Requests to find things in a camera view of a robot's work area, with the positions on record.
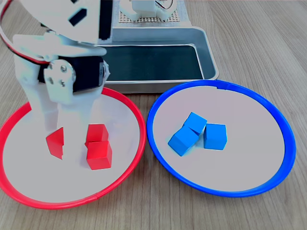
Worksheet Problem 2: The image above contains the red wooden cube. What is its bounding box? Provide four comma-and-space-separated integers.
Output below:
85, 124, 109, 142
86, 140, 113, 171
45, 126, 64, 161

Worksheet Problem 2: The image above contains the blue wooden cube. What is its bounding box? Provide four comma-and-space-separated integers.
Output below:
183, 112, 208, 135
167, 126, 200, 157
203, 123, 228, 151

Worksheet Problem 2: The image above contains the black tray mat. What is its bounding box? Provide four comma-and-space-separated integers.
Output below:
103, 44, 204, 81

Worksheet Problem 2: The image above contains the red-rimmed white plate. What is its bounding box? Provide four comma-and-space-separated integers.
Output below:
0, 86, 147, 210

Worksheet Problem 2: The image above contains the steel tray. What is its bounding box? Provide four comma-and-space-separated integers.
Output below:
102, 26, 220, 94

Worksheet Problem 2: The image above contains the blue-rimmed white plate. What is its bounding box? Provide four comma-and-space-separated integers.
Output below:
146, 80, 297, 198

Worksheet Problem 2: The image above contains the pale perforated base plate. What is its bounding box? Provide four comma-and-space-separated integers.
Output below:
118, 8, 181, 24

